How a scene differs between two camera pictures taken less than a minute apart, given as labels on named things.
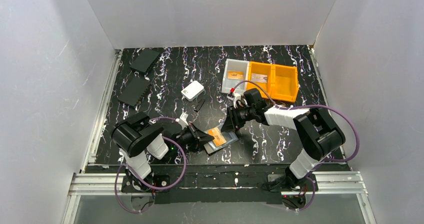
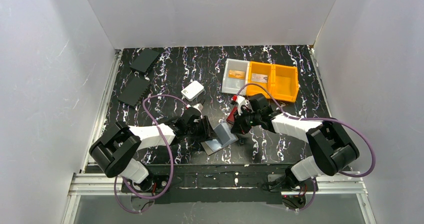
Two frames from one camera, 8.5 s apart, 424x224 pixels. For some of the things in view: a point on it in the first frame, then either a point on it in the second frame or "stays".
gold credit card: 235,75 stays
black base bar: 225,185 stays
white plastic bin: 235,71 stays
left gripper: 195,136 to 205,128
